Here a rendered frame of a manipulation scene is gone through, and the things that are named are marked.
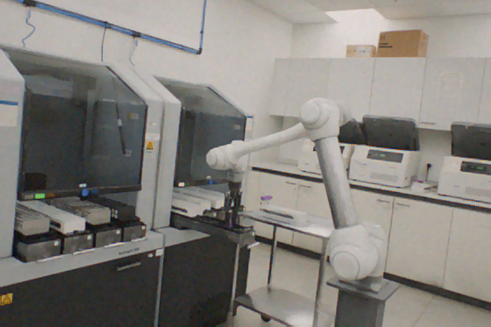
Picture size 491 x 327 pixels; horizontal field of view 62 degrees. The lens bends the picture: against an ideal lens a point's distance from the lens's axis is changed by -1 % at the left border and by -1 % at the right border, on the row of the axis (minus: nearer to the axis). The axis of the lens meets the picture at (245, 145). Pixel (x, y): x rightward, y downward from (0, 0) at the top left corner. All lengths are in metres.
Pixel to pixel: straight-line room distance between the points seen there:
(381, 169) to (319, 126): 2.55
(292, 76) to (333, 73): 0.52
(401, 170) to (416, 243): 0.68
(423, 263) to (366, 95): 1.76
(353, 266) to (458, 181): 2.52
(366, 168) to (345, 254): 2.65
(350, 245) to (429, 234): 2.51
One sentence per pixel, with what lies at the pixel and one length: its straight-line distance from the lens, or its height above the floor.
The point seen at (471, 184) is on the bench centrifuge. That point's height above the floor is 1.04.
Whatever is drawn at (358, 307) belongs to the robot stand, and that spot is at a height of 0.62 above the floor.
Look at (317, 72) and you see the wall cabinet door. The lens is 4.86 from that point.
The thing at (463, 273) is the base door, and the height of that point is 0.27.
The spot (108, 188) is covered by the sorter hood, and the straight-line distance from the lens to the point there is 2.03.
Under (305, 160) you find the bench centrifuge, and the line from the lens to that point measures 4.52.
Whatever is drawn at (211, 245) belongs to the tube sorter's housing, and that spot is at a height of 0.60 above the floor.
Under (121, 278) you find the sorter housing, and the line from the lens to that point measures 2.14.
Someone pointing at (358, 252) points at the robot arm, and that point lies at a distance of 1.68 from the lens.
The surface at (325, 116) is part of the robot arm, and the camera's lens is 1.70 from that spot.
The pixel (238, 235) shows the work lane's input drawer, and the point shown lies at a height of 0.80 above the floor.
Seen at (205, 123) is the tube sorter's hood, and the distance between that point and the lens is 2.45.
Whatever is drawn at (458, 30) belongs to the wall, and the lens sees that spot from 4.86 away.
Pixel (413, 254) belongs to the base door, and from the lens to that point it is 4.23.
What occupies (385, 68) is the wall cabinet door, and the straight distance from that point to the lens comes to 4.58.
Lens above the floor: 1.35
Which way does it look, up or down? 3 degrees down
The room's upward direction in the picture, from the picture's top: 6 degrees clockwise
